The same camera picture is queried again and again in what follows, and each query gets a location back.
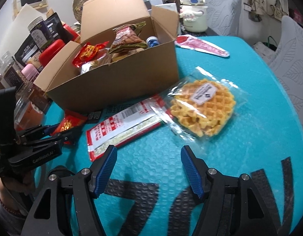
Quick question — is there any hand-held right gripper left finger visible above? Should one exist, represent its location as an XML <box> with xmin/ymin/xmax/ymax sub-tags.
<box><xmin>20</xmin><ymin>145</ymin><xmax>118</xmax><ymax>236</ymax></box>

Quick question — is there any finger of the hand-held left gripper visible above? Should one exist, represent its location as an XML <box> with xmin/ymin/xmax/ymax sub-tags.
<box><xmin>19</xmin><ymin>127</ymin><xmax>82</xmax><ymax>151</ymax></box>
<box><xmin>16</xmin><ymin>125</ymin><xmax>59</xmax><ymax>140</ymax></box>

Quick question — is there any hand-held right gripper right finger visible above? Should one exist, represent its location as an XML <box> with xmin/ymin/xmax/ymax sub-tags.
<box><xmin>180</xmin><ymin>145</ymin><xmax>272</xmax><ymax>236</ymax></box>

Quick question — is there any small red gold snack packet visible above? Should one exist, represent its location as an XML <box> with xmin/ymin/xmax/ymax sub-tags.
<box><xmin>51</xmin><ymin>110</ymin><xmax>88</xmax><ymax>145</ymax></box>

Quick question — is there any long red white snack packet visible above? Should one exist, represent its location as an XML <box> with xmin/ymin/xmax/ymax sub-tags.
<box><xmin>86</xmin><ymin>95</ymin><xmax>173</xmax><ymax>163</ymax></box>

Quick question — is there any waffle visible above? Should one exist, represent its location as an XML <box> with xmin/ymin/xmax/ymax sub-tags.
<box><xmin>164</xmin><ymin>66</ymin><xmax>249</xmax><ymax>148</ymax></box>

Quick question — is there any brown cardboard box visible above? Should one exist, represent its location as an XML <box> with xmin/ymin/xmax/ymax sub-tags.
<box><xmin>33</xmin><ymin>0</ymin><xmax>180</xmax><ymax>115</ymax></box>

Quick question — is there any clear silver snack packet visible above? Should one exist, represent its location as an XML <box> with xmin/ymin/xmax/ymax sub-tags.
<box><xmin>79</xmin><ymin>63</ymin><xmax>94</xmax><ymax>75</ymax></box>

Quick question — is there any red packet with yellow print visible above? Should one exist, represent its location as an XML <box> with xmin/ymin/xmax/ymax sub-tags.
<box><xmin>72</xmin><ymin>42</ymin><xmax>110</xmax><ymax>68</ymax></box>

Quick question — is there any green brown snack packet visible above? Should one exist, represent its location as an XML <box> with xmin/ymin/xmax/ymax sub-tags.
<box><xmin>108</xmin><ymin>22</ymin><xmax>148</xmax><ymax>54</ymax></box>

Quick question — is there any person's left forearm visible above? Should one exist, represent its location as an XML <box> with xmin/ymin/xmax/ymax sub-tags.
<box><xmin>0</xmin><ymin>197</ymin><xmax>29</xmax><ymax>229</ymax></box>

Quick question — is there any person's left hand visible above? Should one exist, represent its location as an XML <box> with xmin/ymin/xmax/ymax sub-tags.
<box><xmin>0</xmin><ymin>171</ymin><xmax>36</xmax><ymax>197</ymax></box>

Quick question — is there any cluster of clear spice jars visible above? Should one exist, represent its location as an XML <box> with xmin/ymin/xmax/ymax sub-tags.
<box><xmin>0</xmin><ymin>51</ymin><xmax>52</xmax><ymax>131</ymax></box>

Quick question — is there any pink bottle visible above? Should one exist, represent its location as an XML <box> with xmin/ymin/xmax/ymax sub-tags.
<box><xmin>21</xmin><ymin>63</ymin><xmax>42</xmax><ymax>84</ymax></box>

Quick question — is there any red bottle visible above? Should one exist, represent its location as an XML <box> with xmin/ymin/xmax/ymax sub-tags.
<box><xmin>38</xmin><ymin>39</ymin><xmax>68</xmax><ymax>68</ymax></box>

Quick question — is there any black pouch with white label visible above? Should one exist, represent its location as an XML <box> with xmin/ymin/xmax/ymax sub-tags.
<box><xmin>14</xmin><ymin>36</ymin><xmax>44</xmax><ymax>67</ymax></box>

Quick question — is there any clear jar with dark label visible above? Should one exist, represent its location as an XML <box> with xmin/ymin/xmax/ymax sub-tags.
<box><xmin>27</xmin><ymin>16</ymin><xmax>55</xmax><ymax>50</ymax></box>

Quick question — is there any red gift bag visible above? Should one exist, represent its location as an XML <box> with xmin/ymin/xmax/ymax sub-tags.
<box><xmin>63</xmin><ymin>23</ymin><xmax>81</xmax><ymax>43</ymax></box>

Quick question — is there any plain black pouch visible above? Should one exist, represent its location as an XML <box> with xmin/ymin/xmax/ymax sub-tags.
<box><xmin>46</xmin><ymin>12</ymin><xmax>66</xmax><ymax>40</ymax></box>

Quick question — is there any white foam board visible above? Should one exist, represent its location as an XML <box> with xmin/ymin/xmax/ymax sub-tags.
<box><xmin>0</xmin><ymin>5</ymin><xmax>37</xmax><ymax>62</ymax></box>

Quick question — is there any blue white tube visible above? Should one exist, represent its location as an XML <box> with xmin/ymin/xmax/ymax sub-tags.
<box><xmin>146</xmin><ymin>36</ymin><xmax>160</xmax><ymax>48</ymax></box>

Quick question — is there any red pink flat packet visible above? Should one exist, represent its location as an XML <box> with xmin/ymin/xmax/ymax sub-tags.
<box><xmin>174</xmin><ymin>35</ymin><xmax>230</xmax><ymax>58</ymax></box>

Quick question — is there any woven round plate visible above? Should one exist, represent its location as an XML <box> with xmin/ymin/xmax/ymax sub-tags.
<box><xmin>72</xmin><ymin>0</ymin><xmax>94</xmax><ymax>24</ymax></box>

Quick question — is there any cream cartoon water jug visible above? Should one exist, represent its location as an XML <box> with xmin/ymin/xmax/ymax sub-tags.
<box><xmin>178</xmin><ymin>0</ymin><xmax>208</xmax><ymax>32</ymax></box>

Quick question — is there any chair with white leaf cover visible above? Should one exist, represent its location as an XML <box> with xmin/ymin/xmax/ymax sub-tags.
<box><xmin>203</xmin><ymin>0</ymin><xmax>242</xmax><ymax>37</ymax></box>
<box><xmin>268</xmin><ymin>15</ymin><xmax>303</xmax><ymax>118</ymax></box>

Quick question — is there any white cup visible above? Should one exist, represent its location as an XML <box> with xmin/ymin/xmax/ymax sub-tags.
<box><xmin>155</xmin><ymin>2</ymin><xmax>179</xmax><ymax>15</ymax></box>

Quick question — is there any small dark hanging bag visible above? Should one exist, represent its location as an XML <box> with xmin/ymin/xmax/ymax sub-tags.
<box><xmin>248</xmin><ymin>11</ymin><xmax>262</xmax><ymax>22</ymax></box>

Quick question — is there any pink box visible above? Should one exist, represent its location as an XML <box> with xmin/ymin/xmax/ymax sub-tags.
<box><xmin>289</xmin><ymin>8</ymin><xmax>303</xmax><ymax>27</ymax></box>

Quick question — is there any beaded bracelet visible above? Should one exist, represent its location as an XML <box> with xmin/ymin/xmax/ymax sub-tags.
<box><xmin>0</xmin><ymin>190</ymin><xmax>20</xmax><ymax>214</ymax></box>

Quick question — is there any white bag with green handles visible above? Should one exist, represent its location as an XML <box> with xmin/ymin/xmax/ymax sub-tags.
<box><xmin>252</xmin><ymin>36</ymin><xmax>282</xmax><ymax>54</ymax></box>

